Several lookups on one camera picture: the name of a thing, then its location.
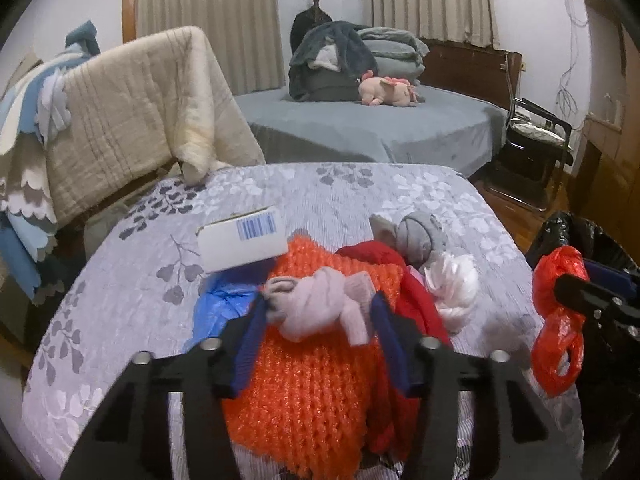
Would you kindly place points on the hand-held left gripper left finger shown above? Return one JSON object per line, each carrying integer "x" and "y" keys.
{"x": 250, "y": 345}

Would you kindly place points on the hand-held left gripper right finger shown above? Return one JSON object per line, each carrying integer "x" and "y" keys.
{"x": 390, "y": 340}

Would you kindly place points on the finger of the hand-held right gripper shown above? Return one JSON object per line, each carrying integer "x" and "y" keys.
{"x": 610, "y": 275}
{"x": 595, "y": 305}

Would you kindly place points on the black-lined trash bin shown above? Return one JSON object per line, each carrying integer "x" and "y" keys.
{"x": 600, "y": 240}

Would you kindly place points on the blue plastic bag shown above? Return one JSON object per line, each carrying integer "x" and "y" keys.
{"x": 220, "y": 315}

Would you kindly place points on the red sock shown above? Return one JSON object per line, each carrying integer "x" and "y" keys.
{"x": 425, "y": 305}

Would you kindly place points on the red plastic bag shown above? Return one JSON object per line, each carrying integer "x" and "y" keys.
{"x": 547, "y": 280}

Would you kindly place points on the orange knitted cloth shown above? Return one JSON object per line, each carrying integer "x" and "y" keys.
{"x": 310, "y": 390}

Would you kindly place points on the pale pink sock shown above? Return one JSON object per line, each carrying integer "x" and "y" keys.
{"x": 320, "y": 305}

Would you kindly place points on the white fluffy cloth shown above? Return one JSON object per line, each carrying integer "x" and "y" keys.
{"x": 452, "y": 280}

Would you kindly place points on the white box with barcode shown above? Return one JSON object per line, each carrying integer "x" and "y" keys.
{"x": 240, "y": 255}

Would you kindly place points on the grey sock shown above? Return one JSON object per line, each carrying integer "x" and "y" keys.
{"x": 415, "y": 235}

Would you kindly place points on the pink cloth piece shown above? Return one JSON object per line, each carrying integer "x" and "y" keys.
{"x": 417, "y": 275}

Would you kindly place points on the wooden cabinet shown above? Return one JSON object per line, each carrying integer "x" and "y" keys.
{"x": 615, "y": 160}

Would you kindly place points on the black folding chair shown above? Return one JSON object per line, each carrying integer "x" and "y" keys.
{"x": 530, "y": 160}

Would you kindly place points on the grey floral tablecloth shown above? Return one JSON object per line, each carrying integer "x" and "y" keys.
{"x": 310, "y": 195}

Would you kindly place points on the bed with grey-blue sheet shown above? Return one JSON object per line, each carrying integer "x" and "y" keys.
{"x": 390, "y": 125}

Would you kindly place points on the wooden headboard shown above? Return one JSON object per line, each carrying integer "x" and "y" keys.
{"x": 470, "y": 70}

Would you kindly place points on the pink plush toy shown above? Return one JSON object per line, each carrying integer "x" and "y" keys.
{"x": 385, "y": 91}

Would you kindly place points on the beige quilt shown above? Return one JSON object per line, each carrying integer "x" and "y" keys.
{"x": 135, "y": 115}

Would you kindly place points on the folded grey quilts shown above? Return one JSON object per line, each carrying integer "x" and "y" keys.
{"x": 395, "y": 50}

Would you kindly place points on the pile of folded bedding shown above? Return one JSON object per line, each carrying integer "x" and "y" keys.
{"x": 340, "y": 45}

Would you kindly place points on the blue scalloped blanket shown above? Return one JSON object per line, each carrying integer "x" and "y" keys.
{"x": 25, "y": 125}

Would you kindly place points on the dark hanging jacket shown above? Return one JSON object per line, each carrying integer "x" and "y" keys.
{"x": 302, "y": 30}

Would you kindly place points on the beige curtain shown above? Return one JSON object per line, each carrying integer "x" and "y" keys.
{"x": 430, "y": 0}
{"x": 215, "y": 15}

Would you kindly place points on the wooden coat rack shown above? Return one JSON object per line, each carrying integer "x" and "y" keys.
{"x": 316, "y": 0}

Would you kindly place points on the curved wooden frame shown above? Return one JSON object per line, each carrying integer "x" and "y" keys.
{"x": 130, "y": 5}

